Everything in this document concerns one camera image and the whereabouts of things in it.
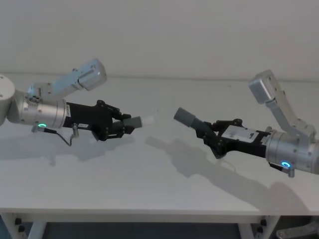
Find grey chair base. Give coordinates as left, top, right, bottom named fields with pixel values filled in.
left=275, top=217, right=319, bottom=239

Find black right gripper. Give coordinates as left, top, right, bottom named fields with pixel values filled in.
left=195, top=118, right=272, bottom=159

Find thin dark left gripper cable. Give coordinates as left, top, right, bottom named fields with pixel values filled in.
left=31, top=123, right=81, bottom=147

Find grey ribbed hose piece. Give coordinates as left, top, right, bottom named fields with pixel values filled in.
left=173, top=107, right=213, bottom=133

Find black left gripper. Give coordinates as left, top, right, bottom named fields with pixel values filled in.
left=63, top=100, right=136, bottom=142

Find grey connector with white tip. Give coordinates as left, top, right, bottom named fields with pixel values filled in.
left=113, top=114, right=156, bottom=129

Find white table frame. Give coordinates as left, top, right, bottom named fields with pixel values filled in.
left=0, top=213, right=311, bottom=239

